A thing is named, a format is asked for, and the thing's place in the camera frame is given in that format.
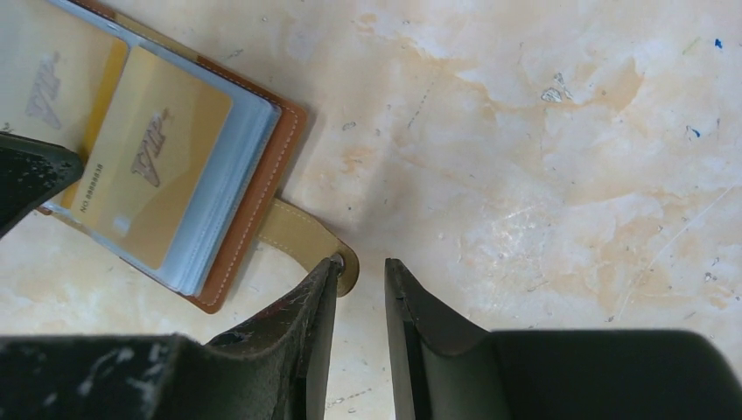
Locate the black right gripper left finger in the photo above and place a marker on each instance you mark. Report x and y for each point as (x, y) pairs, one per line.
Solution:
(273, 365)

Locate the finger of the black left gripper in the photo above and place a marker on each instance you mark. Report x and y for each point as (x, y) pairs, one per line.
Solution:
(32, 172)

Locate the yellow credit card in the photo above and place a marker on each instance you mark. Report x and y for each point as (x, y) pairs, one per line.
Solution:
(58, 74)
(151, 149)

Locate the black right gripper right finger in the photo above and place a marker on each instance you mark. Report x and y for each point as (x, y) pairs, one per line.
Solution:
(444, 366)

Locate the brown leather card holder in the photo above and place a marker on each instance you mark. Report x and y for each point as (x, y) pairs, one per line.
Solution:
(260, 214)

